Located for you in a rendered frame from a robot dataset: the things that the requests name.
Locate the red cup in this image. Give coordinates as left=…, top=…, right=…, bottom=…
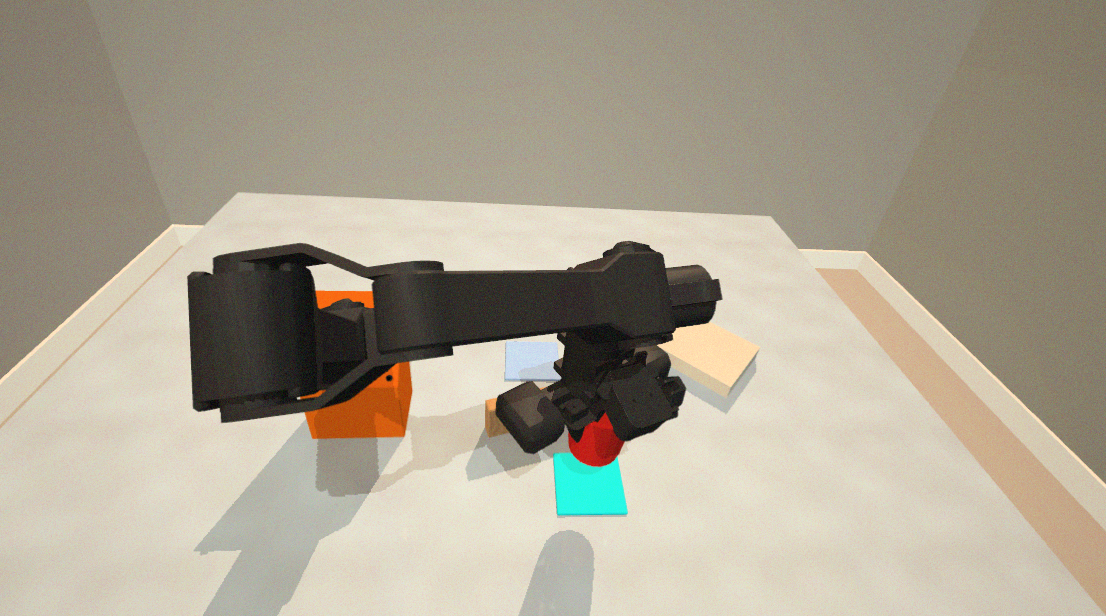
left=568, top=413, right=625, bottom=467

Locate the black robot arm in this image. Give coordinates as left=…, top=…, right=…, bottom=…
left=187, top=241, right=723, bottom=442

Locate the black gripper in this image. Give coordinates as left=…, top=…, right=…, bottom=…
left=495, top=332, right=671, bottom=455

